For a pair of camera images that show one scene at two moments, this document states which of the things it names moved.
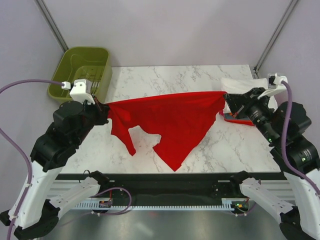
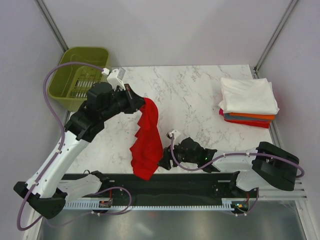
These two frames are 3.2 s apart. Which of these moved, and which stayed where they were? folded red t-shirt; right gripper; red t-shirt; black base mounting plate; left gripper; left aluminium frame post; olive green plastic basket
Moved: right gripper; left gripper; red t-shirt
Stayed: black base mounting plate; olive green plastic basket; left aluminium frame post; folded red t-shirt
